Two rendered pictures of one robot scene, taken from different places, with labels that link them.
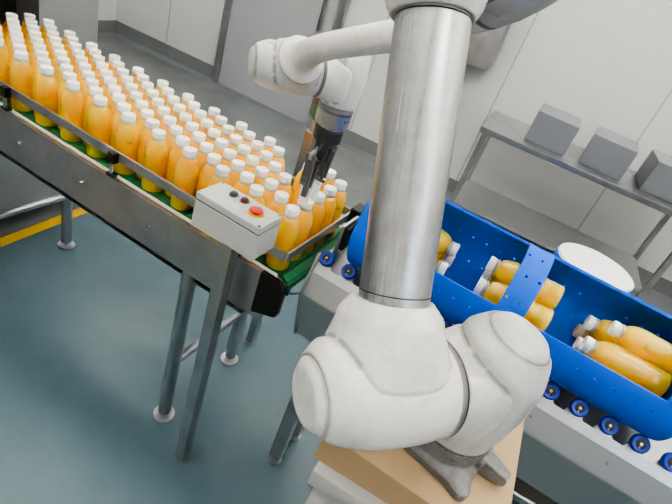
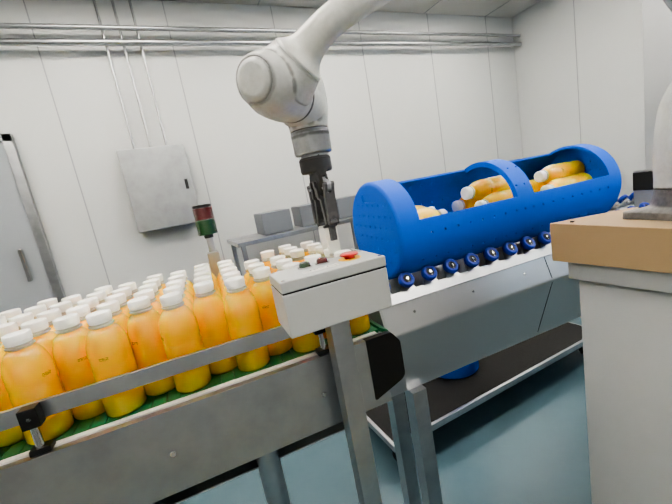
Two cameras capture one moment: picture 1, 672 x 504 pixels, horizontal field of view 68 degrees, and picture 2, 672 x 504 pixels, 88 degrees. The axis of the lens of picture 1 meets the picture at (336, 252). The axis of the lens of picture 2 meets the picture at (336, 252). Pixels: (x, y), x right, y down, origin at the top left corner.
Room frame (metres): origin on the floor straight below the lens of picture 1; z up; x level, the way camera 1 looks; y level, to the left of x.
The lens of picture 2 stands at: (0.56, 0.64, 1.23)
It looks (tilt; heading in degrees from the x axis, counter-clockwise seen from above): 10 degrees down; 322
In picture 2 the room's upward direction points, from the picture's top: 10 degrees counter-clockwise
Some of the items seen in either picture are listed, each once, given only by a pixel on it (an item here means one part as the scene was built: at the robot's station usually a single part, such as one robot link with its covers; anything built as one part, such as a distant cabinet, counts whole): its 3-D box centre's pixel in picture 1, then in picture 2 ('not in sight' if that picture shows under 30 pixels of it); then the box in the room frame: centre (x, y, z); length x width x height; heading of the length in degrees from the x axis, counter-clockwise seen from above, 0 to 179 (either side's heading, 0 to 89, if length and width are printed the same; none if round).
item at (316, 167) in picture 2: (325, 142); (317, 175); (1.24, 0.13, 1.27); 0.08 x 0.07 x 0.09; 162
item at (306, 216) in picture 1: (297, 231); not in sight; (1.24, 0.13, 0.99); 0.07 x 0.07 x 0.19
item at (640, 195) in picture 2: not in sight; (647, 188); (0.88, -1.28, 1.00); 0.10 x 0.04 x 0.15; 162
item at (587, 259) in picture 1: (595, 266); not in sight; (1.66, -0.89, 1.03); 0.28 x 0.28 x 0.01
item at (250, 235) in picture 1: (236, 219); (330, 289); (1.08, 0.27, 1.05); 0.20 x 0.10 x 0.10; 72
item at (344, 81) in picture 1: (342, 72); (300, 94); (1.23, 0.14, 1.45); 0.13 x 0.11 x 0.16; 124
